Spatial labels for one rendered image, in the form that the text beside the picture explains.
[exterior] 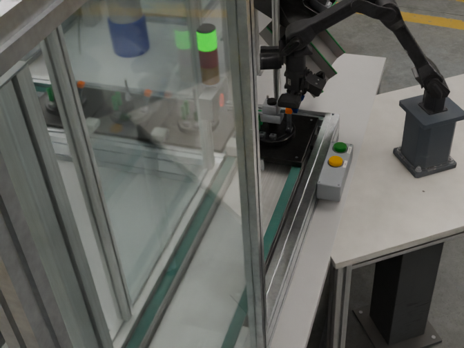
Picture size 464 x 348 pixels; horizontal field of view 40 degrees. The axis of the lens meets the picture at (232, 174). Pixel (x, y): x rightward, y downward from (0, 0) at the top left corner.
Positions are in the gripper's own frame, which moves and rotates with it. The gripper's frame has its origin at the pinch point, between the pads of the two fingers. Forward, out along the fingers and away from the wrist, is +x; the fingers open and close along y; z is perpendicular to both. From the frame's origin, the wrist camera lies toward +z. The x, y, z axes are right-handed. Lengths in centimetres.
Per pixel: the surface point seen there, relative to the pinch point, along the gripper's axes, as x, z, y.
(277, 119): 5.2, -5.0, -2.2
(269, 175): 18.0, -4.7, -13.6
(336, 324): 53, 22, -36
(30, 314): -70, 15, -134
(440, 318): 110, 56, 21
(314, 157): 13.6, 7.7, -7.6
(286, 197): 14.9, 3.6, -25.7
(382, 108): 24, 22, 39
